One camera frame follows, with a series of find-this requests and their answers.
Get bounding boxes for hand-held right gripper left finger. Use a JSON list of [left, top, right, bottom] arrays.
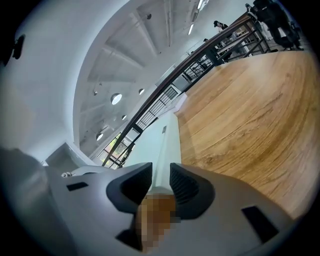
[[46, 161, 154, 256]]

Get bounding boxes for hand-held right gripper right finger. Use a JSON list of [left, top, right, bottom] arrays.
[[169, 162, 296, 256]]

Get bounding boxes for black framed window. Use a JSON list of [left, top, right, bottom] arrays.
[[96, 131, 136, 169]]

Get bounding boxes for wooden table white legs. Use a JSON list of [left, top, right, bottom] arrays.
[[174, 48, 314, 221]]

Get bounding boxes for black railing wooden handrail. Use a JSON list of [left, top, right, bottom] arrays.
[[100, 11, 276, 168]]

